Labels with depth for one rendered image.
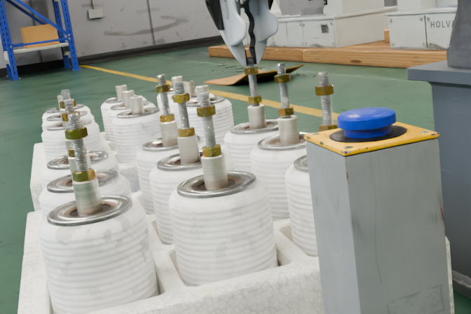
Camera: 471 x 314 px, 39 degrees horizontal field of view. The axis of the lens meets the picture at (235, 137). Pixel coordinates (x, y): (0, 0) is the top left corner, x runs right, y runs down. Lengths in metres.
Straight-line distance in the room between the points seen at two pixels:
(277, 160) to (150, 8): 6.58
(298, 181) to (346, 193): 0.19
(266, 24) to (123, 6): 6.37
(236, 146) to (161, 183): 0.17
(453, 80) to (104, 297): 0.50
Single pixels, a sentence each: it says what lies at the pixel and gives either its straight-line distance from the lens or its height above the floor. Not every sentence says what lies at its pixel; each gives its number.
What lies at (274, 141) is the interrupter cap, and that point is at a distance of 0.77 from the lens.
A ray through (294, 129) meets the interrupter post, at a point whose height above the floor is 0.27.
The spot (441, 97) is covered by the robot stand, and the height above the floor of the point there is 0.26.
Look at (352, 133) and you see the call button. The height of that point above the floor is 0.32.
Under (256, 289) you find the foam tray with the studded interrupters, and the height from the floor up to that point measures 0.18.
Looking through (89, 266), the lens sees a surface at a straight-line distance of 0.57.
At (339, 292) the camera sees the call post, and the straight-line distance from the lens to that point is 0.49.
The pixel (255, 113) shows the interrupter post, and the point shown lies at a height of 0.27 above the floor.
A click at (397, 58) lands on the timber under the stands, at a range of 3.37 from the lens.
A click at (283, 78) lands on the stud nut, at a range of 0.74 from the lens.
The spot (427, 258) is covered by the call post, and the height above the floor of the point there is 0.23.
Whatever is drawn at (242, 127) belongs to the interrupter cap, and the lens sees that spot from 0.88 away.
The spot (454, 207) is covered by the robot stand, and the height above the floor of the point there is 0.12.
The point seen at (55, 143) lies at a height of 0.23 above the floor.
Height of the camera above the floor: 0.42
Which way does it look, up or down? 11 degrees down
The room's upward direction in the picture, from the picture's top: 8 degrees counter-clockwise
